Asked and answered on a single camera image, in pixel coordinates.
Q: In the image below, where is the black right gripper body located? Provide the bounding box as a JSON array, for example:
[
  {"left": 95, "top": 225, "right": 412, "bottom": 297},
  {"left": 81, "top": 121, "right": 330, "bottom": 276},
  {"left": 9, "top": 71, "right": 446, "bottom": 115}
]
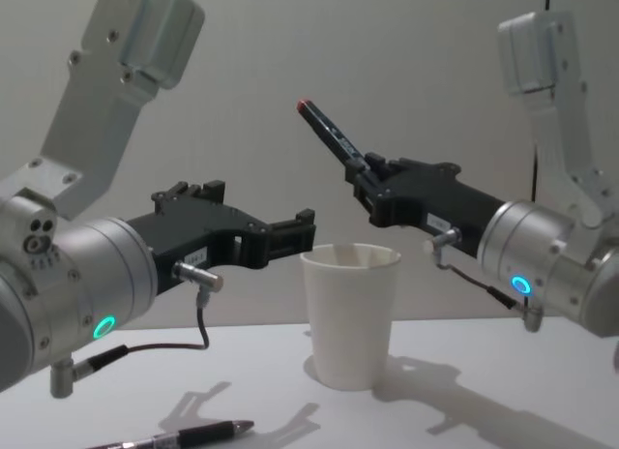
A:
[{"left": 368, "top": 159, "right": 505, "bottom": 259}]

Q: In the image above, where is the black marker with red end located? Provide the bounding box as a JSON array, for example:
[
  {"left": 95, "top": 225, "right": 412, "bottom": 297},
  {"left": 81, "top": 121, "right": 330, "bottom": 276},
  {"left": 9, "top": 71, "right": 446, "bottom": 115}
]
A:
[{"left": 295, "top": 99, "right": 371, "bottom": 167}]

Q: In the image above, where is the wrist thin dark cable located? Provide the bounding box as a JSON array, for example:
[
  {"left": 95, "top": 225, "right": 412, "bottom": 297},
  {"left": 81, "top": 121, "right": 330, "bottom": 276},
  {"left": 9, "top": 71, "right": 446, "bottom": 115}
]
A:
[
  {"left": 424, "top": 227, "right": 545, "bottom": 333},
  {"left": 49, "top": 259, "right": 226, "bottom": 399}
]

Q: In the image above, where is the right wrist thin dark cable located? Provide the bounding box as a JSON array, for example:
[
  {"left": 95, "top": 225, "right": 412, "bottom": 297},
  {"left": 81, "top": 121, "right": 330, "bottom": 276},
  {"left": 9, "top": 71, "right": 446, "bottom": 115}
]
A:
[{"left": 424, "top": 227, "right": 545, "bottom": 333}]

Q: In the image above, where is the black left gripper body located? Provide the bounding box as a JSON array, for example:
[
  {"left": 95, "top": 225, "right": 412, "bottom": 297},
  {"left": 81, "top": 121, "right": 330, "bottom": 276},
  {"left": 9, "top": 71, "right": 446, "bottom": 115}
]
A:
[{"left": 126, "top": 196, "right": 272, "bottom": 296}]

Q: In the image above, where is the left wrist thin dark cable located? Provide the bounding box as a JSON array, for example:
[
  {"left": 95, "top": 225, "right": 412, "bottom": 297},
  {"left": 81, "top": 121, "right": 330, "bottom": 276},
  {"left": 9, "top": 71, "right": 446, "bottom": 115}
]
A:
[{"left": 49, "top": 259, "right": 226, "bottom": 399}]

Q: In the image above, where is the plain pale wall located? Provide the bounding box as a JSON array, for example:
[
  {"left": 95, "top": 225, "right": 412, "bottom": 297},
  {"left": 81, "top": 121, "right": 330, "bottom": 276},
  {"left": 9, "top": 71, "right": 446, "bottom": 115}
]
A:
[{"left": 0, "top": 0, "right": 619, "bottom": 332}]

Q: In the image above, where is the white table cloth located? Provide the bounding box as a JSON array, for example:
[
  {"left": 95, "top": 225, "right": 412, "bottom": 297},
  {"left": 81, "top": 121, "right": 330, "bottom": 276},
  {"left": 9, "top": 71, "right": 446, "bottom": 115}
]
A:
[{"left": 0, "top": 316, "right": 619, "bottom": 449}]

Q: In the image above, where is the dark ballpoint pen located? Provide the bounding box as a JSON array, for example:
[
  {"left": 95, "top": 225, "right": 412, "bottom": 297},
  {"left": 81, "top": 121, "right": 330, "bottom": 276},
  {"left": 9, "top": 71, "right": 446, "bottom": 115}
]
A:
[{"left": 84, "top": 418, "right": 255, "bottom": 449}]

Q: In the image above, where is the white paper cup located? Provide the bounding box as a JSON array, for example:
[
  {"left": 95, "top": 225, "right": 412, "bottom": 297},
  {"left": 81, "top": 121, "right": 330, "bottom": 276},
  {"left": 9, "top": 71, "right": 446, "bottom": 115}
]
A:
[{"left": 299, "top": 243, "right": 403, "bottom": 391}]

